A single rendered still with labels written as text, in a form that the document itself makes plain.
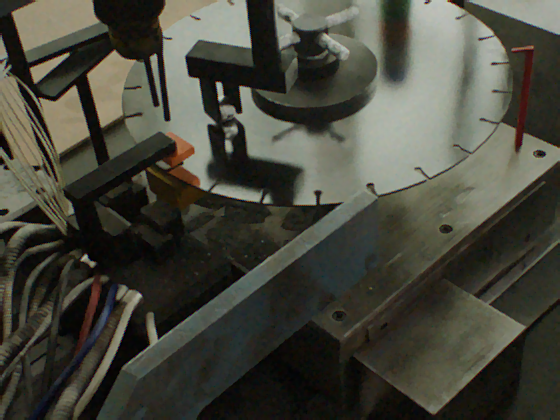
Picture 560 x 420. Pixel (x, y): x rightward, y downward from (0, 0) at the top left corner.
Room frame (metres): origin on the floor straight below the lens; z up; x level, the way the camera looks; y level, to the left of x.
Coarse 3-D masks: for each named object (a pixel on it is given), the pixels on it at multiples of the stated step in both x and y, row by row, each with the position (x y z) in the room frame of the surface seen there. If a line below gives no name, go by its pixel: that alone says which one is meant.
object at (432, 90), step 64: (320, 0) 0.81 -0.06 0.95; (384, 0) 0.80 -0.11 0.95; (384, 64) 0.69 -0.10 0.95; (448, 64) 0.68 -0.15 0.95; (128, 128) 0.64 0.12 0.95; (192, 128) 0.63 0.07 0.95; (256, 128) 0.62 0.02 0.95; (320, 128) 0.61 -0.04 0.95; (384, 128) 0.60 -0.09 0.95; (448, 128) 0.59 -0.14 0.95; (256, 192) 0.54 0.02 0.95; (320, 192) 0.53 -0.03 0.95; (384, 192) 0.52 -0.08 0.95
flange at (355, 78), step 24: (288, 48) 0.69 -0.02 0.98; (360, 48) 0.70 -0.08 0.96; (312, 72) 0.66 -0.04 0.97; (336, 72) 0.67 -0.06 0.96; (360, 72) 0.67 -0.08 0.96; (264, 96) 0.65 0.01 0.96; (288, 96) 0.64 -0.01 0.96; (312, 96) 0.64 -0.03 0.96; (336, 96) 0.64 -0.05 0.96; (360, 96) 0.64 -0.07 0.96
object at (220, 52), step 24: (264, 0) 0.61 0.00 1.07; (264, 24) 0.61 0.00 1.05; (192, 48) 0.64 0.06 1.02; (216, 48) 0.64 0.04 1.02; (240, 48) 0.64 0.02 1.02; (264, 48) 0.61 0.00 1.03; (192, 72) 0.63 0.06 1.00; (216, 72) 0.62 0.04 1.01; (240, 72) 0.61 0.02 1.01; (264, 72) 0.60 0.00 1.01; (288, 72) 0.60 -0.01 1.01; (216, 96) 0.62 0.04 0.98; (240, 96) 0.63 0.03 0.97; (216, 120) 0.62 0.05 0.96
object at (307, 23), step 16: (288, 16) 0.70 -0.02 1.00; (304, 16) 0.69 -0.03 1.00; (320, 16) 0.69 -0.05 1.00; (336, 16) 0.69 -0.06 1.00; (352, 16) 0.70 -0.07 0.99; (304, 32) 0.67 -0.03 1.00; (320, 32) 0.67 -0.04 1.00; (304, 48) 0.67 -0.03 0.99; (320, 48) 0.67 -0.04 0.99; (336, 48) 0.65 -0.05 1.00
